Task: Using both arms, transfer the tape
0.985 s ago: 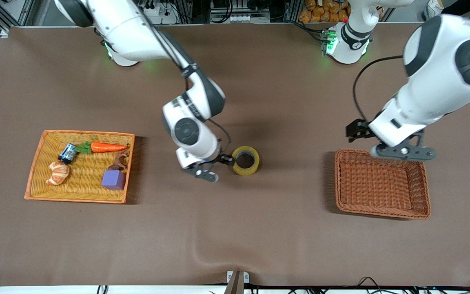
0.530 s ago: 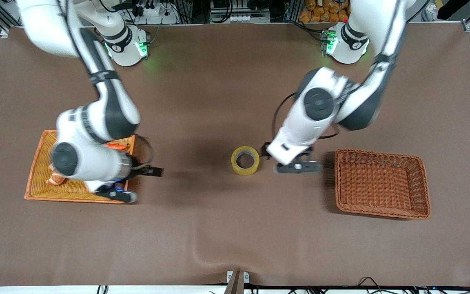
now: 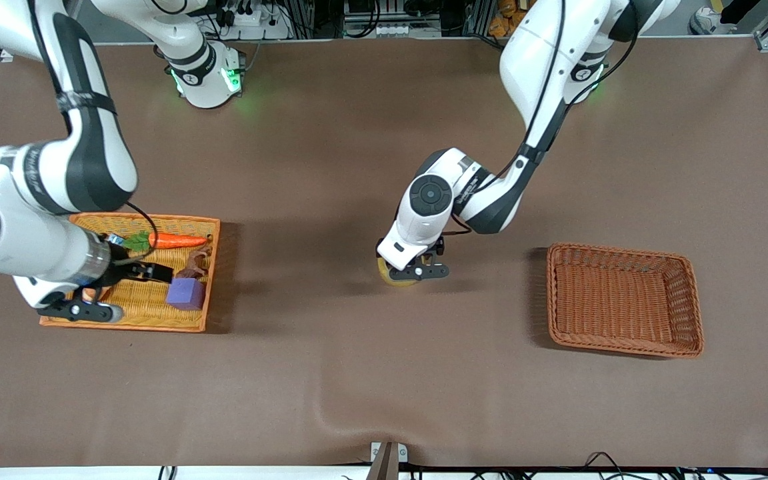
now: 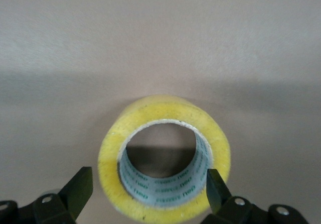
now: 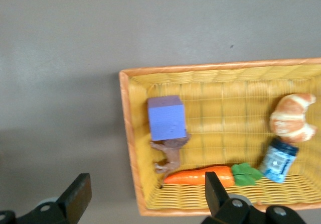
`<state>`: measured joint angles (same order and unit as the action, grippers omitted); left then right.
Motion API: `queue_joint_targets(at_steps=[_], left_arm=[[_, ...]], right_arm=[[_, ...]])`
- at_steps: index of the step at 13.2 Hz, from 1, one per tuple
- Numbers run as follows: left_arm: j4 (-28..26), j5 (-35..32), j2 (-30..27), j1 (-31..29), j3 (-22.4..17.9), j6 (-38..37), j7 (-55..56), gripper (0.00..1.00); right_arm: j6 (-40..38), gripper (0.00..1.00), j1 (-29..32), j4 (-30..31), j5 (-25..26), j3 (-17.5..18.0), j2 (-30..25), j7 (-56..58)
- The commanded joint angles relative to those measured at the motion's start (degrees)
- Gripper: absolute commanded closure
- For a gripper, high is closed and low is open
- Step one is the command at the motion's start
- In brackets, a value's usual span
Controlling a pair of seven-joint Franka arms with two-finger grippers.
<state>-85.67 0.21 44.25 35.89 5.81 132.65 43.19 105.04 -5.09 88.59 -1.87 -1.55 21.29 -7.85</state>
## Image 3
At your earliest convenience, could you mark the white sneaker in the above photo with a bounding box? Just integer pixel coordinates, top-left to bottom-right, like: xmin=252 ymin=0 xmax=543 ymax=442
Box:
xmin=689 ymin=5 xmax=719 ymax=35

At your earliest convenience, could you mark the pile of bread rolls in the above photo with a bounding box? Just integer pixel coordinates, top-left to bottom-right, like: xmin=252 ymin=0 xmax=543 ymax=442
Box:
xmin=489 ymin=0 xmax=535 ymax=38

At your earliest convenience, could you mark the yellow clear tape roll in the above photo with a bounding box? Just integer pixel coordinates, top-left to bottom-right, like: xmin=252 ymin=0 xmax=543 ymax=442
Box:
xmin=377 ymin=257 xmax=419 ymax=288

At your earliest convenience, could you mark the brown camera post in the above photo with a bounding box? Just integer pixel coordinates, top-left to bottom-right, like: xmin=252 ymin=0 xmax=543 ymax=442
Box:
xmin=365 ymin=443 xmax=399 ymax=480

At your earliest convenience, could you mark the brown wicker basket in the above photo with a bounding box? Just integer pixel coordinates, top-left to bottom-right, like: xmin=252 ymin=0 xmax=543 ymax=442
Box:
xmin=546 ymin=243 xmax=705 ymax=359

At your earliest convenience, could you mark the orange toy carrot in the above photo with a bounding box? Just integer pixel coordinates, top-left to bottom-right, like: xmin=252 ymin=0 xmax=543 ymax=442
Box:
xmin=122 ymin=231 xmax=210 ymax=252

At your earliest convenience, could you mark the purple cube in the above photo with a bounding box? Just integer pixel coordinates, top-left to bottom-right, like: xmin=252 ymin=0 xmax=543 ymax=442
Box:
xmin=165 ymin=277 xmax=207 ymax=312

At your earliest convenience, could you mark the slim white power strip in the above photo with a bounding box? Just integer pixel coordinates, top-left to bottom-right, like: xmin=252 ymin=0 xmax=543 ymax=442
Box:
xmin=374 ymin=23 xmax=441 ymax=38

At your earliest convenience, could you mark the dark trouser leg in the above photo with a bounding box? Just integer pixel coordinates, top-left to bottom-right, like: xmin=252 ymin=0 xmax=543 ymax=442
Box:
xmin=719 ymin=0 xmax=768 ymax=27

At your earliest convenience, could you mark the white power strip with plugs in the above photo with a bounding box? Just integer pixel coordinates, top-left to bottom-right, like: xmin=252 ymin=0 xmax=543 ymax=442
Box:
xmin=221 ymin=5 xmax=291 ymax=39

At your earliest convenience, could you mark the brown toy pretzel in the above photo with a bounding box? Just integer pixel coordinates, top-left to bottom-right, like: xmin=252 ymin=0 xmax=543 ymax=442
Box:
xmin=176 ymin=245 xmax=214 ymax=279

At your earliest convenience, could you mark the yellow woven tray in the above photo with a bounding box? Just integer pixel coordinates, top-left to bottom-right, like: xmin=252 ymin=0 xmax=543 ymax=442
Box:
xmin=39 ymin=212 xmax=221 ymax=333

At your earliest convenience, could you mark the white metal bracket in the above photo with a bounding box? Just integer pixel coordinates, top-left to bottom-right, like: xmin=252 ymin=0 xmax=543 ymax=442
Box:
xmin=370 ymin=441 xmax=409 ymax=465

